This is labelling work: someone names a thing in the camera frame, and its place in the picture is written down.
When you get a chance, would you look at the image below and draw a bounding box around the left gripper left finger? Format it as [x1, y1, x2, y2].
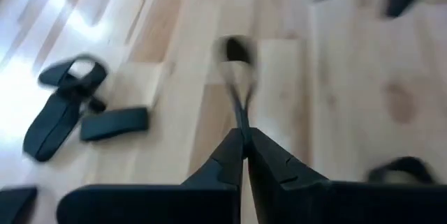
[57, 128, 246, 224]

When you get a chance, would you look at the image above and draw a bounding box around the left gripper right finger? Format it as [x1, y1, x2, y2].
[247, 127, 447, 224]

